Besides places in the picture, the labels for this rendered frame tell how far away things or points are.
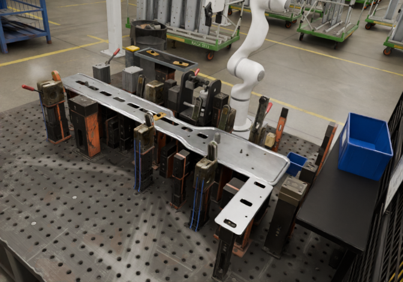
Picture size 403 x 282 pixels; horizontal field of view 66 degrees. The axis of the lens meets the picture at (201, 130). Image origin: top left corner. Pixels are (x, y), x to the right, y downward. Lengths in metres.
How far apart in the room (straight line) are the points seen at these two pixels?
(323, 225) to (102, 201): 0.96
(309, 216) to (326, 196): 0.14
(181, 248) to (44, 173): 0.81
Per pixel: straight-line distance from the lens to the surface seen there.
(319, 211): 1.18
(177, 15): 6.06
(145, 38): 4.27
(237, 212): 1.11
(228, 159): 1.33
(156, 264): 1.32
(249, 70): 1.78
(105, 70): 2.03
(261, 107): 1.44
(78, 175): 1.72
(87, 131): 1.71
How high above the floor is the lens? 1.79
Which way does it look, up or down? 32 degrees down
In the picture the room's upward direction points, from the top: 7 degrees clockwise
